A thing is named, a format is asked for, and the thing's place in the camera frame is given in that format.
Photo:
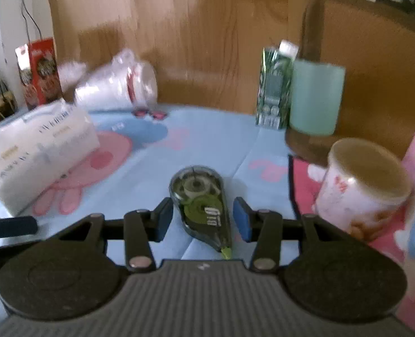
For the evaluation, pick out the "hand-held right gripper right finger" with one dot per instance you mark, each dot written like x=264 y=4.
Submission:
x=242 y=221

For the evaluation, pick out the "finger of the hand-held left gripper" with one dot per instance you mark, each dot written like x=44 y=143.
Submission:
x=11 y=227

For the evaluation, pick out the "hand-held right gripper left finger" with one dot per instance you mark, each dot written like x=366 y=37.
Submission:
x=165 y=217

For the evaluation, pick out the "correction tape dispenser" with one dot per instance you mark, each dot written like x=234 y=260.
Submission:
x=197 y=203

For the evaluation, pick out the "white tissue pack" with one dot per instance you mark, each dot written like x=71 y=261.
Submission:
x=35 y=147

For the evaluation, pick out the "pink mat with black edge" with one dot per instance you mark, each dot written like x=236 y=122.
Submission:
x=302 y=189

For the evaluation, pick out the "light blue printed blanket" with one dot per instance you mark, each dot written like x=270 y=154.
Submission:
x=211 y=137

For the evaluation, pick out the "dark wooden coaster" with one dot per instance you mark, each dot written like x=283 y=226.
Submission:
x=302 y=147

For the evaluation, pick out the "pink printed cup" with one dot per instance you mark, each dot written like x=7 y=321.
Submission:
x=348 y=196

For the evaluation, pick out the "green drink carton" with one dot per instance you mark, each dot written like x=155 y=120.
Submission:
x=274 y=87

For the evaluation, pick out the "clear plastic bag of cups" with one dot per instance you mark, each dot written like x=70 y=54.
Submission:
x=105 y=87

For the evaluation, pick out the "pale teal cup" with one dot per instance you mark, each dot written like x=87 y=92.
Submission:
x=316 y=98

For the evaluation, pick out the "red snack box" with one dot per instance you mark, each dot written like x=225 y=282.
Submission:
x=42 y=73

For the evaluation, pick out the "brown cardboard sheet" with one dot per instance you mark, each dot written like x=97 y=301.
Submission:
x=193 y=42

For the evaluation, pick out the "brown wooden chair back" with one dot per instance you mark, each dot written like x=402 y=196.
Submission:
x=379 y=77

